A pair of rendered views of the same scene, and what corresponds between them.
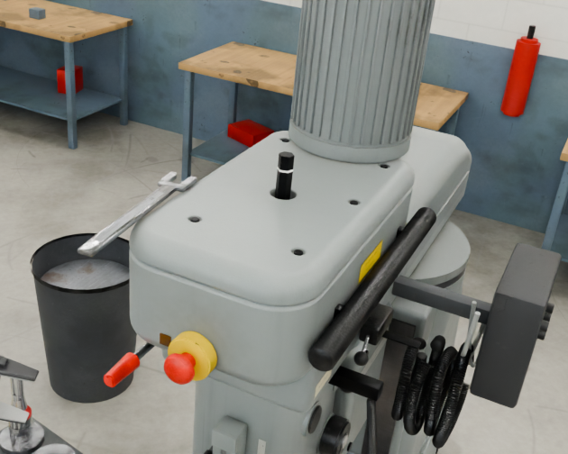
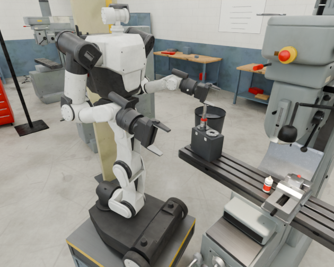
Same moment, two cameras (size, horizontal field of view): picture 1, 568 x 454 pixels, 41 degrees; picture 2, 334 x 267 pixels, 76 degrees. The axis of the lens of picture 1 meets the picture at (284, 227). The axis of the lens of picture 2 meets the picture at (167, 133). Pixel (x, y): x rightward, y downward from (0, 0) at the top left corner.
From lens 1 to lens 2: 0.52 m
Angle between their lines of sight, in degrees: 22
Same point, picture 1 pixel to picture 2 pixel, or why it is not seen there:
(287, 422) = (307, 99)
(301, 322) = not seen: outside the picture
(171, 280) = (284, 27)
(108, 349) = not seen: hidden behind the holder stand
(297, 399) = (318, 81)
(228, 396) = (285, 91)
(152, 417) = not seen: hidden behind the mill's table
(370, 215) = not seen: outside the picture
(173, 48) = (234, 66)
